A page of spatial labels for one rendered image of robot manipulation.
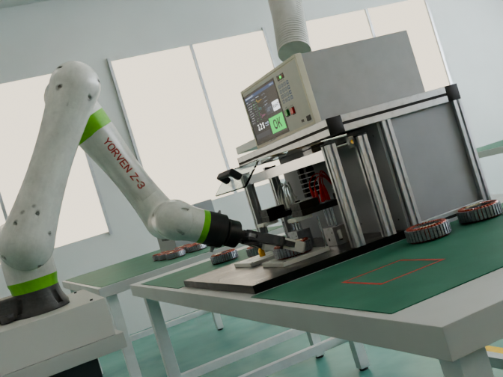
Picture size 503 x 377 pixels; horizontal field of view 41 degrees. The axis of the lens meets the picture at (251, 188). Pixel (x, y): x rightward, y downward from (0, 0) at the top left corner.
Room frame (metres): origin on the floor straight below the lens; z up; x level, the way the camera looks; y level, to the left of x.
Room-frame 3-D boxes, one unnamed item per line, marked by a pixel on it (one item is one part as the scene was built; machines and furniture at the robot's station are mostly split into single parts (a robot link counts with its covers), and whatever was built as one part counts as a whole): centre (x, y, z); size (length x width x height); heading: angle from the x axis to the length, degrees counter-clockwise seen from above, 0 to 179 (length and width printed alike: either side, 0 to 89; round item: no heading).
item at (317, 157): (2.04, -0.11, 1.03); 0.62 x 0.01 x 0.03; 22
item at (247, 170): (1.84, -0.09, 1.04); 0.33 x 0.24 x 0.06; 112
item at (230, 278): (2.01, -0.03, 0.76); 0.64 x 0.47 x 0.02; 22
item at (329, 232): (1.95, -0.20, 0.80); 0.07 x 0.05 x 0.06; 22
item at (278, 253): (1.89, -0.06, 0.80); 0.11 x 0.11 x 0.04
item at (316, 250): (1.89, -0.06, 0.78); 0.15 x 0.15 x 0.01; 22
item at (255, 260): (2.12, 0.03, 0.78); 0.15 x 0.15 x 0.01; 22
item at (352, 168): (2.10, -0.25, 0.92); 0.66 x 0.01 x 0.30; 22
